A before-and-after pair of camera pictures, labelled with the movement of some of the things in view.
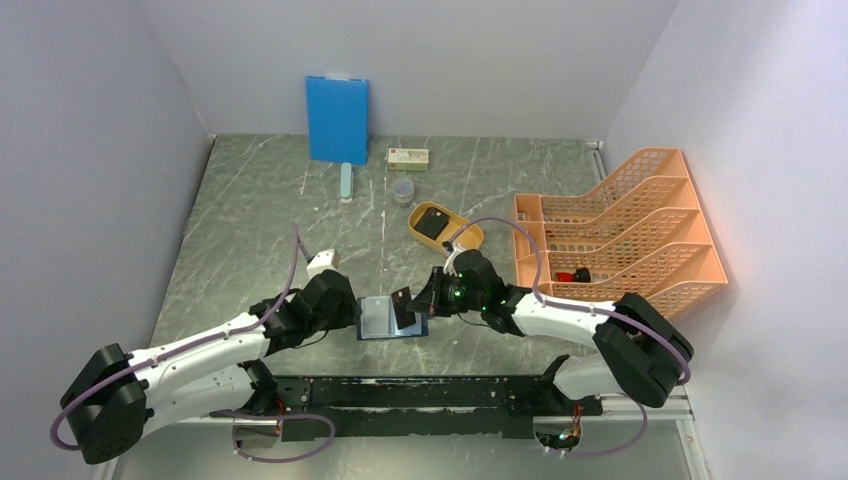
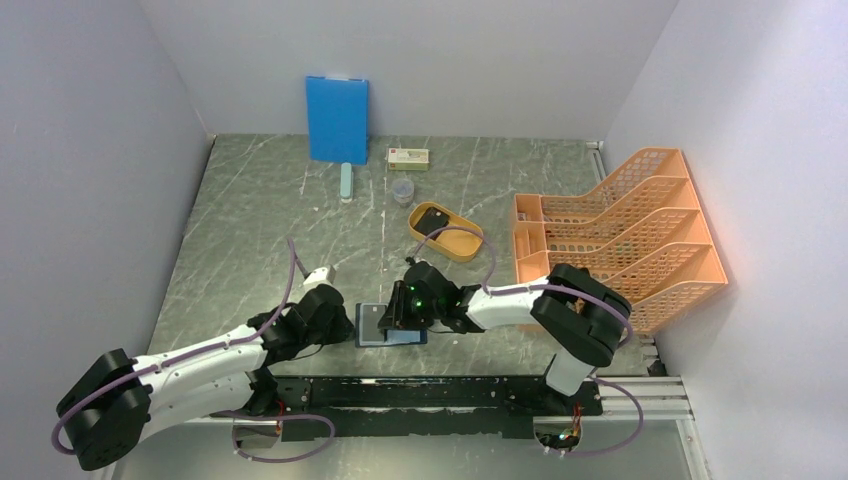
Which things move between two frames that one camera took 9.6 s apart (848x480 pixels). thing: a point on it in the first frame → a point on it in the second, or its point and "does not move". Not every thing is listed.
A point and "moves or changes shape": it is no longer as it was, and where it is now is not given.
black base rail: (423, 407) does not move
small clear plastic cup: (403, 192) does not move
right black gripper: (422, 302) → (391, 319)
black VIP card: (403, 316) moves or changes shape
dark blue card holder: (375, 319) moves or changes shape
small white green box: (408, 159) does not move
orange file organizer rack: (639, 233) does not move
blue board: (338, 119) does not move
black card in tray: (432, 223) does not move
